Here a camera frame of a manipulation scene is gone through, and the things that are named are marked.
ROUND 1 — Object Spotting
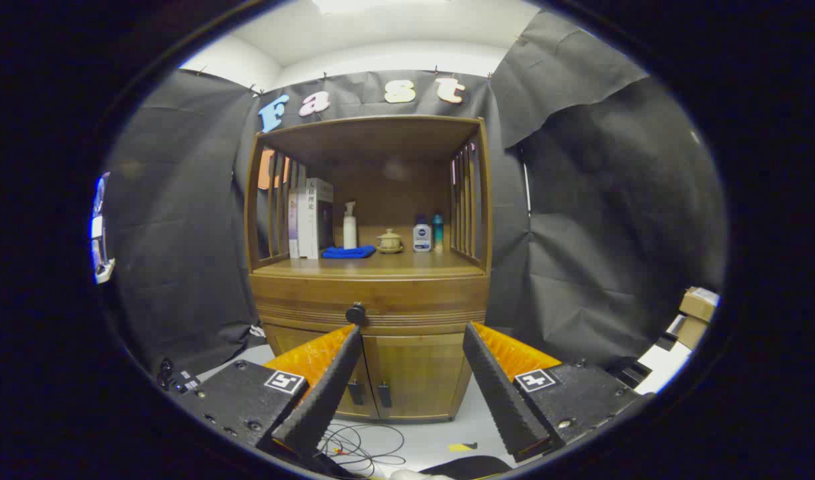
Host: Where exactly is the wooden cabinet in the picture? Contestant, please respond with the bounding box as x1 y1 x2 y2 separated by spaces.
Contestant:
244 115 494 424

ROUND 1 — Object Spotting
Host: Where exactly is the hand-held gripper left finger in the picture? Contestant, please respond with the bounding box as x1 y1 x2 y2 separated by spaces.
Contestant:
171 325 365 467

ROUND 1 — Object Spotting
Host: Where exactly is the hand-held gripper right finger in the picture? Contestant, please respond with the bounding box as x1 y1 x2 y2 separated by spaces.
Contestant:
462 322 654 464

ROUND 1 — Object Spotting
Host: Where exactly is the wooden drawer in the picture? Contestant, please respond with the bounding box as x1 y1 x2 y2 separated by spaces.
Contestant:
251 275 491 329

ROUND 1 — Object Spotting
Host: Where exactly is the black electronics box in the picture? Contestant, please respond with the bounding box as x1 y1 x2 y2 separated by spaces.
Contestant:
157 358 201 394

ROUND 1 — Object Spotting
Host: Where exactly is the thin pale purple book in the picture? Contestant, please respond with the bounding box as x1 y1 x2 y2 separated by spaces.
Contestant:
288 190 300 259

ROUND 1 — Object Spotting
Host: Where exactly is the thick white book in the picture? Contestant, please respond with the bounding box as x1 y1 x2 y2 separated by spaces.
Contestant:
297 178 335 259

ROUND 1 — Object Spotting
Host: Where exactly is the looped black floor cable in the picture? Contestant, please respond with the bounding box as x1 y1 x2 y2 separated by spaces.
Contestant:
317 423 408 477

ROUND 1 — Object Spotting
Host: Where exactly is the wooden countertop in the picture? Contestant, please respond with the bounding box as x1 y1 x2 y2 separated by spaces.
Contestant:
253 250 486 279

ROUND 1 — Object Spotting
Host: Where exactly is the cardboard box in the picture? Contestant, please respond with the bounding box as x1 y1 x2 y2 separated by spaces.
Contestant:
677 317 709 349
679 287 720 322

